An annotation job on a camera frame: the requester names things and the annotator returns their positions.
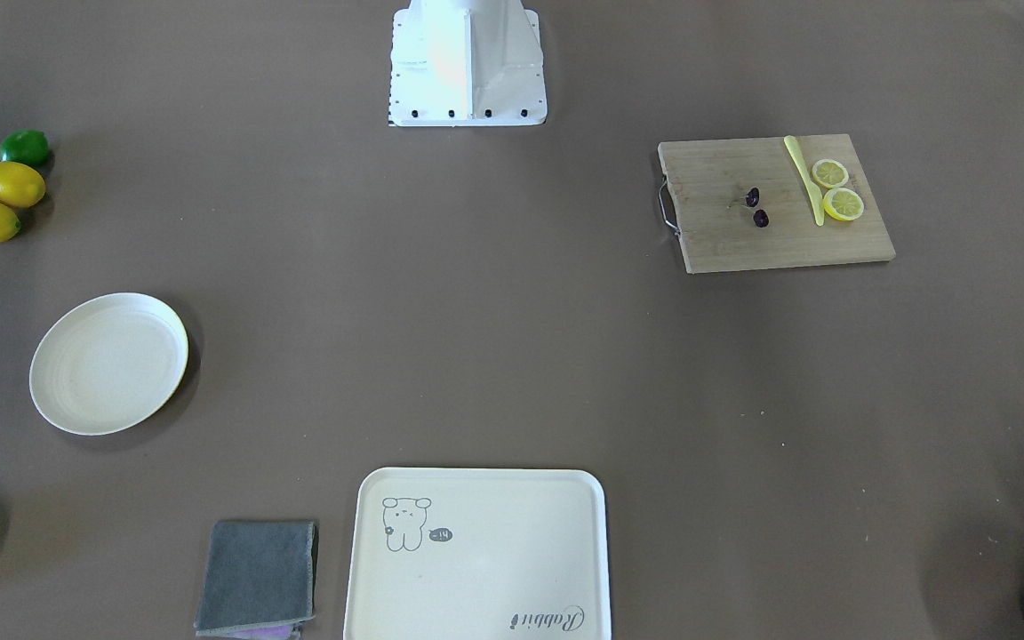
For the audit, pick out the cream round plate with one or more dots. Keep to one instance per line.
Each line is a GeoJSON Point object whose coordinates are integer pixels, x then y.
{"type": "Point", "coordinates": [109, 364]}

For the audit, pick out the cream rabbit tray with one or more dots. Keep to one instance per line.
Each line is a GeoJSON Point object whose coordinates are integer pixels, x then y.
{"type": "Point", "coordinates": [479, 553]}

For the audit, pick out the wooden cutting board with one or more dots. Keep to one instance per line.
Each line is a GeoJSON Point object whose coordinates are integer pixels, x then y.
{"type": "Point", "coordinates": [702, 201]}

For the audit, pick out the yellow plastic knife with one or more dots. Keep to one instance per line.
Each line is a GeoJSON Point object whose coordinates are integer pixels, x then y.
{"type": "Point", "coordinates": [814, 194]}

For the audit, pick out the lemon slice small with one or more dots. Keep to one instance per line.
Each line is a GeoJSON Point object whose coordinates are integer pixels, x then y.
{"type": "Point", "coordinates": [828, 173]}

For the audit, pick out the lemon slice large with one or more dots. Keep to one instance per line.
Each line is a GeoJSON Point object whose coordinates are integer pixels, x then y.
{"type": "Point", "coordinates": [843, 204]}

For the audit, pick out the grey folded cloth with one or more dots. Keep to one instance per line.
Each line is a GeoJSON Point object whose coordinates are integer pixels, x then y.
{"type": "Point", "coordinates": [258, 580]}

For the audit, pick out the green lime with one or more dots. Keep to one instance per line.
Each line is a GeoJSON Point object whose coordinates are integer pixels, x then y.
{"type": "Point", "coordinates": [25, 146]}

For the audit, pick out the yellow lemon near lime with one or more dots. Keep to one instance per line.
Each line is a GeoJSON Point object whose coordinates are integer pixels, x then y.
{"type": "Point", "coordinates": [21, 186]}

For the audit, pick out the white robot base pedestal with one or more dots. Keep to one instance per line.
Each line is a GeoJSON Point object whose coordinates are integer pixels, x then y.
{"type": "Point", "coordinates": [466, 64]}

